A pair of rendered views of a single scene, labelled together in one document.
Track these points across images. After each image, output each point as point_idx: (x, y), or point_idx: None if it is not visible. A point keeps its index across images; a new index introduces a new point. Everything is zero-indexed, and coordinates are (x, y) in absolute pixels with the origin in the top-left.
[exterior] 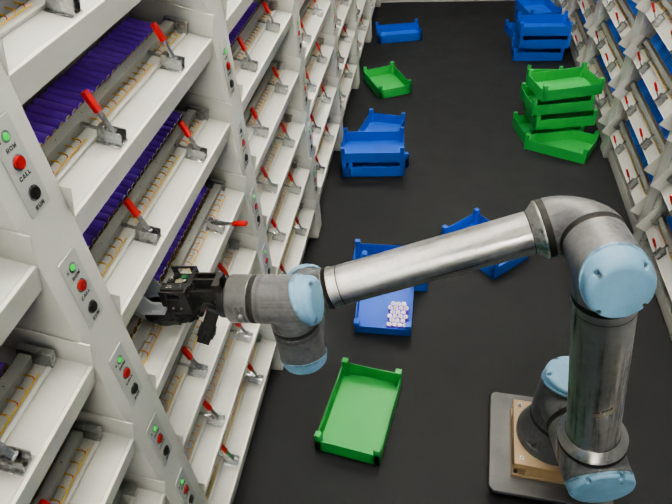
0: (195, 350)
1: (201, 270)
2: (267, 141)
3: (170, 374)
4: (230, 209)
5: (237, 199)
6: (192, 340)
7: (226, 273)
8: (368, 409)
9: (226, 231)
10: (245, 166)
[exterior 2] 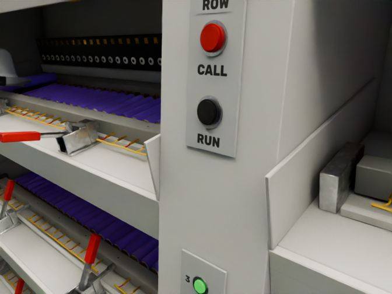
0: (30, 226)
1: (20, 130)
2: None
3: (21, 196)
4: (114, 168)
5: (139, 183)
6: (42, 223)
7: (85, 258)
8: None
9: (60, 157)
10: (191, 136)
